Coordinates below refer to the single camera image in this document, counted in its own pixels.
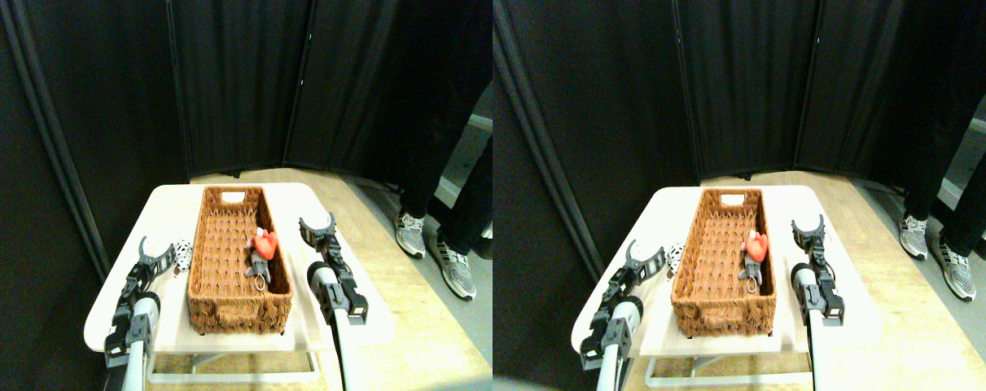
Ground red plush toy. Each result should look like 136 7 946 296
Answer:
251 228 278 261
745 231 770 263

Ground person's legs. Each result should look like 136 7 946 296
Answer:
900 49 986 302
393 49 493 301

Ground white shelf unit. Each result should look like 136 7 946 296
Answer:
936 77 986 241
434 81 493 241

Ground grey mouse toy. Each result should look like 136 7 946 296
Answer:
244 248 272 290
738 251 764 292

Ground black curtain stand pole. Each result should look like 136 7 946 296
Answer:
0 0 111 282
493 0 607 283

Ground brown wicker basket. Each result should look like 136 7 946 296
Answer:
187 186 293 335
672 189 778 337

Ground white low table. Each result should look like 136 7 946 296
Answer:
571 186 883 388
83 182 396 384

